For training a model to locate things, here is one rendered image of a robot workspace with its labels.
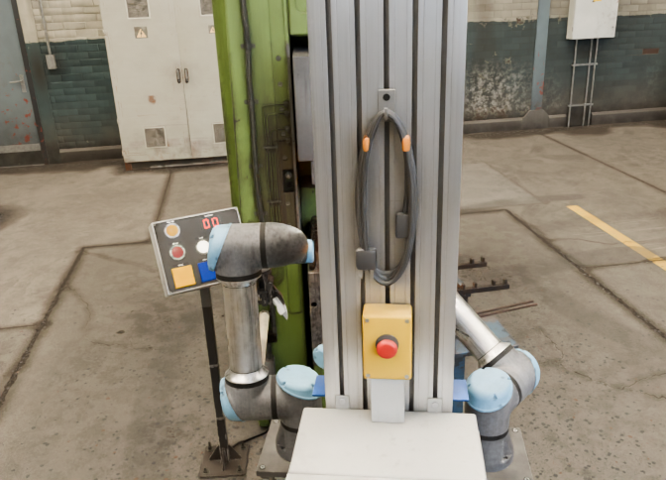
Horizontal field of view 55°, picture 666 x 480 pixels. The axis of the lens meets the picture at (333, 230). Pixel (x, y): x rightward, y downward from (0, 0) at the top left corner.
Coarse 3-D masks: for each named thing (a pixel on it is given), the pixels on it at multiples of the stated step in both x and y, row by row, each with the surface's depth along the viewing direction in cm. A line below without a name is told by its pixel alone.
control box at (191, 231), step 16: (160, 224) 240; (176, 224) 242; (192, 224) 244; (160, 240) 239; (176, 240) 241; (192, 240) 243; (208, 240) 246; (160, 256) 237; (192, 256) 242; (160, 272) 242; (192, 288) 240
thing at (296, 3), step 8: (288, 0) 242; (296, 0) 242; (304, 0) 243; (288, 8) 243; (296, 8) 243; (304, 8) 244; (288, 16) 244; (296, 16) 244; (304, 16) 244; (288, 24) 245; (296, 24) 245; (304, 24) 245; (296, 32) 246; (304, 32) 246
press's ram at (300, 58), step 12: (300, 48) 265; (300, 60) 236; (300, 72) 238; (300, 84) 239; (300, 96) 241; (300, 108) 242; (300, 120) 244; (300, 132) 246; (300, 144) 247; (312, 144) 248; (300, 156) 249; (312, 156) 249
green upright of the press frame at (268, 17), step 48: (240, 0) 241; (240, 48) 247; (240, 96) 254; (288, 96) 254; (240, 144) 261; (288, 144) 262; (240, 192) 268; (288, 192) 269; (288, 288) 285; (288, 336) 294
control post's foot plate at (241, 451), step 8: (208, 448) 296; (216, 448) 288; (224, 448) 286; (232, 448) 288; (240, 448) 296; (248, 448) 298; (208, 456) 292; (216, 456) 289; (224, 456) 286; (232, 456) 289; (240, 456) 289; (208, 464) 288; (216, 464) 287; (224, 464) 284; (232, 464) 287; (240, 464) 283; (200, 472) 283; (208, 472) 283; (216, 472) 283; (224, 472) 283; (232, 472) 282; (240, 472) 282
